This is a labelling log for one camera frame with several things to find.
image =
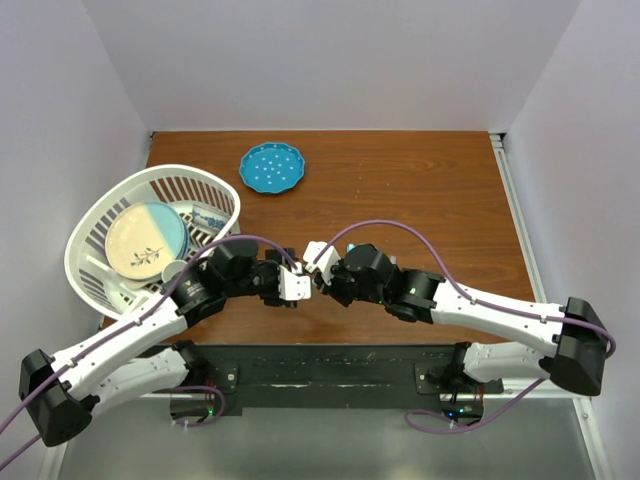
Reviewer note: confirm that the beige blue plate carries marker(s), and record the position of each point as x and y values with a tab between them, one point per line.
143	239

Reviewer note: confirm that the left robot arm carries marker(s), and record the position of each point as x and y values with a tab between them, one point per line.
63	392

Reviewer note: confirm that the blue white patterned dish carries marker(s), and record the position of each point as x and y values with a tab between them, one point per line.
207	219

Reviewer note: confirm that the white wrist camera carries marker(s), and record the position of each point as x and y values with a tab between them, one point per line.
294	283
320	258

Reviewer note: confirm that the teal dotted plate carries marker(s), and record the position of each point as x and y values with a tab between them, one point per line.
272	168

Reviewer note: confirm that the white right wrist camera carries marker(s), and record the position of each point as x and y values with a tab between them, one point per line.
320	258

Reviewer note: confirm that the white cup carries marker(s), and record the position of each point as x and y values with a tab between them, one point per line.
172	269

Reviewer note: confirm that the aluminium table frame rail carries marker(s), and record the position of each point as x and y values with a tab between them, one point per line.
589	431

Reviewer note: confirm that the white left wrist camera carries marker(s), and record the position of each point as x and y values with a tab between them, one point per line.
294	283

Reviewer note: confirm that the white plastic basket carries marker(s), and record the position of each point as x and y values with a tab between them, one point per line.
179	186

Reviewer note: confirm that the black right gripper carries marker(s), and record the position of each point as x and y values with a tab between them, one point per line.
332	290

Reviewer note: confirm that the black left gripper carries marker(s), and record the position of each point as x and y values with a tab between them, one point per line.
274	258

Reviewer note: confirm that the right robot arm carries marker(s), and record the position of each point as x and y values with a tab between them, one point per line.
563	343

